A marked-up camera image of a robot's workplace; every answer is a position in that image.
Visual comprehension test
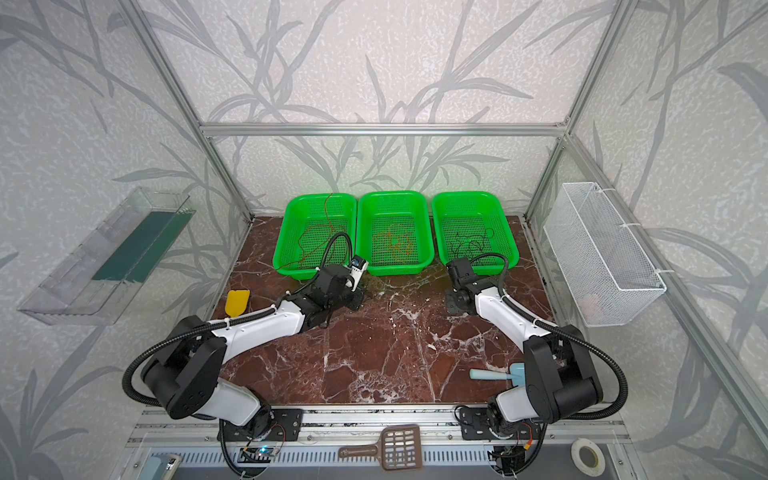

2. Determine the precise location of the right green plastic basket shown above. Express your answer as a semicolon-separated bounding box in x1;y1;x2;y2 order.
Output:
431;191;520;268

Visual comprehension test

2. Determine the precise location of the aluminium rail base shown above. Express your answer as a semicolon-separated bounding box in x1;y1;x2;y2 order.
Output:
126;404;632;448

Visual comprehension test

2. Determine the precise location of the grey device with screen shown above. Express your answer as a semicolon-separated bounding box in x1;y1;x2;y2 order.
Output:
137;454;182;480

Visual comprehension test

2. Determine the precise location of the left green plastic basket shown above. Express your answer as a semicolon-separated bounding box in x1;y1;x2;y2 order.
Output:
273;193;358;281

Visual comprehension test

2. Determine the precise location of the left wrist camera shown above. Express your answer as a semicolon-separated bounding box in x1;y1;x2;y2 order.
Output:
348;255;368;291

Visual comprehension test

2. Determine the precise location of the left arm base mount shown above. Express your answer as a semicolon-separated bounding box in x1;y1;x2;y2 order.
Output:
217;408;305;443

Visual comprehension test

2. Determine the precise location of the yellow plastic spatula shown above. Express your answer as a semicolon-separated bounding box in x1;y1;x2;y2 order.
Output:
225;290;250;318

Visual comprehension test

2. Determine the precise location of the brown slotted spatula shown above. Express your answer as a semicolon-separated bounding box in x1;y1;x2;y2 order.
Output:
338;424;423;471

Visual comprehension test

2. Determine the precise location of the green circuit board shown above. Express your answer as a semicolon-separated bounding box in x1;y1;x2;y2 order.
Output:
240;445;280;464

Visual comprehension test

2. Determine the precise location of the light blue plastic scoop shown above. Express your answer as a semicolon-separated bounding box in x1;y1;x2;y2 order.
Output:
469;363;525;386

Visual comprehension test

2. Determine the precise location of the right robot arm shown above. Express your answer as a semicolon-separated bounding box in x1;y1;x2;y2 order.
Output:
446;253;629;430

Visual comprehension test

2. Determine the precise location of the middle green plastic basket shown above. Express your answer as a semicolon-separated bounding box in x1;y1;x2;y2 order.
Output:
355;190;435;276

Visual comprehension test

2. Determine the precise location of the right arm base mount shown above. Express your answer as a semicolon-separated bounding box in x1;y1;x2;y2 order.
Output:
453;405;540;443

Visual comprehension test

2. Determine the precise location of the white wire mesh basket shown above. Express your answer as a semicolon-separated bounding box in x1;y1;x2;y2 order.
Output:
544;182;667;327

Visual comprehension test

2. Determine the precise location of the red cable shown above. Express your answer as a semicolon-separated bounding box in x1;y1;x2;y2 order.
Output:
277;191;355;274

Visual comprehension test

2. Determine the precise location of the orange cable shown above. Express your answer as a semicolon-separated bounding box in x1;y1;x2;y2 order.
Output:
374;221;418;265

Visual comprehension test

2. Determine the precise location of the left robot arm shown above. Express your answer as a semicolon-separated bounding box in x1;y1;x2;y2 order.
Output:
122;232;368;426

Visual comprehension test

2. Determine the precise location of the white tape roll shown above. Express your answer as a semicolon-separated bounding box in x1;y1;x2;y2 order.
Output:
570;438;606;478

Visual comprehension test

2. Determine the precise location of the clear acrylic wall shelf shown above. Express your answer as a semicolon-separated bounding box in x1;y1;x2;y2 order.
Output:
18;187;196;326

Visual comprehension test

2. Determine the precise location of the green plastic basket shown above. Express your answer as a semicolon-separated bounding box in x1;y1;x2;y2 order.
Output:
355;190;435;276
273;193;358;281
431;191;520;268

